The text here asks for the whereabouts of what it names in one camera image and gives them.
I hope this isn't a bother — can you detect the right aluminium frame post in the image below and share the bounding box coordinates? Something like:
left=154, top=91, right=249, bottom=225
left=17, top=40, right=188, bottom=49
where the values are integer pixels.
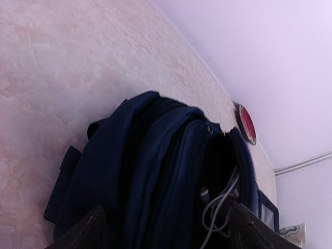
left=274, top=151, right=332, bottom=176

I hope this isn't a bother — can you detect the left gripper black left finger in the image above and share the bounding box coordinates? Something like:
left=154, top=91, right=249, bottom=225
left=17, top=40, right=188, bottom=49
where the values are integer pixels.
left=47, top=206, right=109, bottom=249

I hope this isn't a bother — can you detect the beige ceramic mug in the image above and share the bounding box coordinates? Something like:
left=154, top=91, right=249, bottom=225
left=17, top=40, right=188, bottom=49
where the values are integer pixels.
left=280, top=223, right=306, bottom=247

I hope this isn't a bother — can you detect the red floral round dish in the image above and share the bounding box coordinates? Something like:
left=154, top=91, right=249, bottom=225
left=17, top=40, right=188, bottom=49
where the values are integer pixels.
left=235, top=103, right=257, bottom=146

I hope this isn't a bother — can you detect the navy blue backpack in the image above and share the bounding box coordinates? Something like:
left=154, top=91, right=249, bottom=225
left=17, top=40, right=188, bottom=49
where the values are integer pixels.
left=44, top=91, right=261, bottom=248

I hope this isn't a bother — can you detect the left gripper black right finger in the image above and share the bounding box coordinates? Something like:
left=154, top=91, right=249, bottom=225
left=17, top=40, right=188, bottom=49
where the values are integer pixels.
left=229, top=202, right=298, bottom=249

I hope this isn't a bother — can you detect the white charger with cable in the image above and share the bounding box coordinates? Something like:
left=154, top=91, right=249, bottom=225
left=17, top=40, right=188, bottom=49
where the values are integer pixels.
left=200, top=166, right=240, bottom=240

